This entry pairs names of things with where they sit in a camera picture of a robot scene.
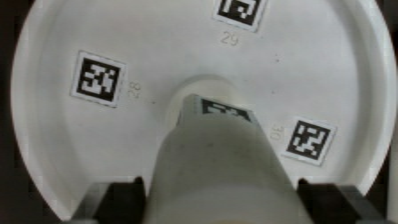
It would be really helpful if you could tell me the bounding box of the white round table top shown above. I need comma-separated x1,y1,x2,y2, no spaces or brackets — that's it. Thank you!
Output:
11,0,398,224

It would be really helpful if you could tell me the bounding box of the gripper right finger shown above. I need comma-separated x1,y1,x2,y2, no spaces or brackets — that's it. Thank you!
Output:
297,179,387,224

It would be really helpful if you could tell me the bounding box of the white cylindrical table leg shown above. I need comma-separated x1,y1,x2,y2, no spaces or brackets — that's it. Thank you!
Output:
144,95,313,224

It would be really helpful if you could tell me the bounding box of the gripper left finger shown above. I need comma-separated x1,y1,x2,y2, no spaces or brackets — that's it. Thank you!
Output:
69,177,146,224

